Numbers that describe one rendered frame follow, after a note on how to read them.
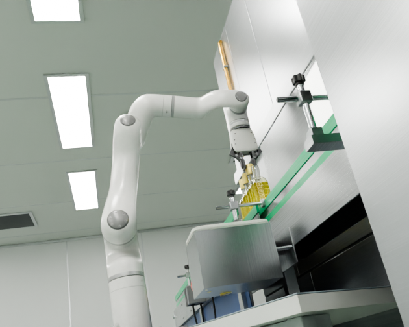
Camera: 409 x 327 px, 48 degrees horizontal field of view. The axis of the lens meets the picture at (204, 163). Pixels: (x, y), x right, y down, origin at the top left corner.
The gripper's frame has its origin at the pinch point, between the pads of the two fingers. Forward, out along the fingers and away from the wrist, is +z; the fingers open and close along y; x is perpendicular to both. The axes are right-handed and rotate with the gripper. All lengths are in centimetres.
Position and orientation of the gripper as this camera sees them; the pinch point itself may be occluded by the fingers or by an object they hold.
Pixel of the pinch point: (248, 165)
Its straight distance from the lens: 180.3
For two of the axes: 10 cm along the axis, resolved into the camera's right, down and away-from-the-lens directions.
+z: 1.7, 9.0, -4.1
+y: -9.7, 0.7, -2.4
